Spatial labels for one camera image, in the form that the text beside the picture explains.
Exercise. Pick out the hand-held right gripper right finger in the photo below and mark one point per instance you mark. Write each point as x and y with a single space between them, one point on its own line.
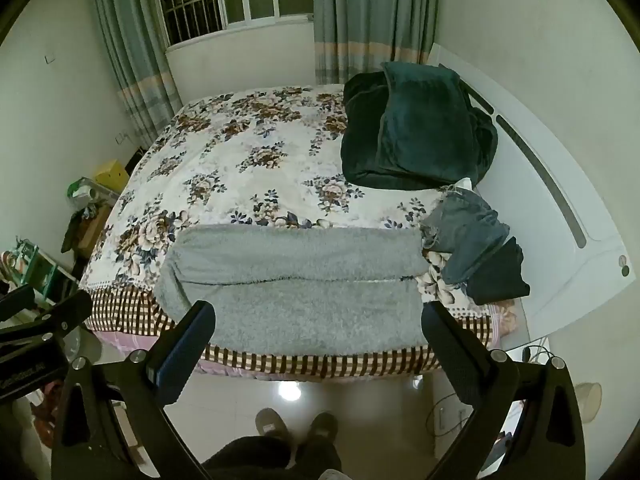
449 355

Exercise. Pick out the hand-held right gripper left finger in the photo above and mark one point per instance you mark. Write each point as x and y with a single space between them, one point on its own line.
186 347

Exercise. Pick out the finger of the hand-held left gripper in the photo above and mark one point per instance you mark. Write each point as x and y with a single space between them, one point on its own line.
70 312

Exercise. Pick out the grey fluffy towel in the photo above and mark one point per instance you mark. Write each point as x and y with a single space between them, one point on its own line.
300 285

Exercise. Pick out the green shelf rack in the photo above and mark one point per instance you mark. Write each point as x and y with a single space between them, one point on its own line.
35 270

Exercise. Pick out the brown cardboard box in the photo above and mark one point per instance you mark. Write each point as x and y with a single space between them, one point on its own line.
92 232

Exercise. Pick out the black folded garment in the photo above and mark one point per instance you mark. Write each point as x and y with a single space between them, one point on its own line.
500 280

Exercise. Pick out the person's left shoe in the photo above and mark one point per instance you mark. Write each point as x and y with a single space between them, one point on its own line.
271 424

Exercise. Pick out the person's shoe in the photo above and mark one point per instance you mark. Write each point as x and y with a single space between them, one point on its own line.
322 426
271 424

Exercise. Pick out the clear bin with green items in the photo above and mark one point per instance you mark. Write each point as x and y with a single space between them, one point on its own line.
85 192

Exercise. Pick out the grey-blue jeans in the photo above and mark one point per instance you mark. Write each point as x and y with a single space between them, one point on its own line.
465 235

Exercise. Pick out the brown checked bed sheet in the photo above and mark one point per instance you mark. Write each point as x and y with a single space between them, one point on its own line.
310 362

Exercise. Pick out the yellow box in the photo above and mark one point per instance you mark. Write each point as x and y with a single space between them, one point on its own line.
114 175

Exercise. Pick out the person's right shoe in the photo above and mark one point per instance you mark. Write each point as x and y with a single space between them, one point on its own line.
322 426

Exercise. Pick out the person's right leg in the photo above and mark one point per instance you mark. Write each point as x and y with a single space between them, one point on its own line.
320 457

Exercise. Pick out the floral bed cover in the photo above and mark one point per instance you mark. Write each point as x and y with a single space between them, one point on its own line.
240 160

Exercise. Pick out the white bed headboard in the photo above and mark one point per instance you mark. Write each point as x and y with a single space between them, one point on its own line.
560 185

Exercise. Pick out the dark green plush blanket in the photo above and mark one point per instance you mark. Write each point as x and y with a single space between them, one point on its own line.
415 130

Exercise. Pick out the grey-green striped curtain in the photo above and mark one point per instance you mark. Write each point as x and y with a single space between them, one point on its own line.
370 15
130 50

